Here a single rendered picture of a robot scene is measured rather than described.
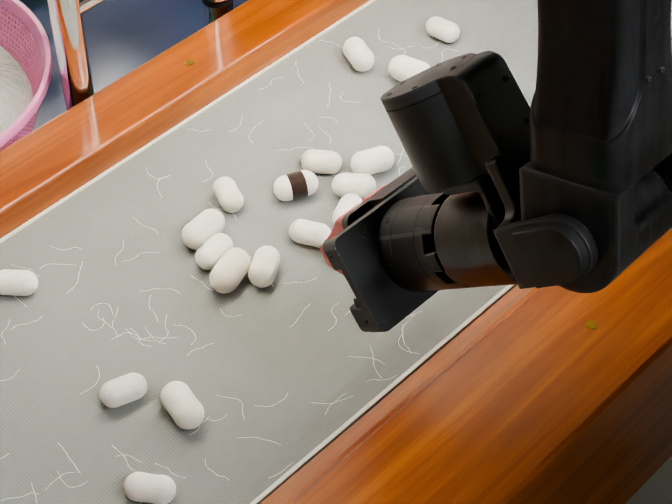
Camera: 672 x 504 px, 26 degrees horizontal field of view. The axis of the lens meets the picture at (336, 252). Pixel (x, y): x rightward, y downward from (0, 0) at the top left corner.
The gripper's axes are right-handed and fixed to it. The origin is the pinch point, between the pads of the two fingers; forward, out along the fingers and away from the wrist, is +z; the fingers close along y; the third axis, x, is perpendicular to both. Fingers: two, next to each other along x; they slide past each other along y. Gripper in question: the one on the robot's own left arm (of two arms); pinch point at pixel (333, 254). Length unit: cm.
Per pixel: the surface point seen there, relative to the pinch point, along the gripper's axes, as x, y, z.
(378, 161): -1.0, -13.2, 10.0
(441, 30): -5.7, -28.7, 15.6
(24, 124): -15.8, 3.4, 25.8
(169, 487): 6.2, 17.3, 1.7
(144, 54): -14.9, -15.2, 38.4
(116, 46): -16.7, -14.2, 40.4
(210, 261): -1.8, 2.5, 11.4
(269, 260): -0.1, -0.2, 8.6
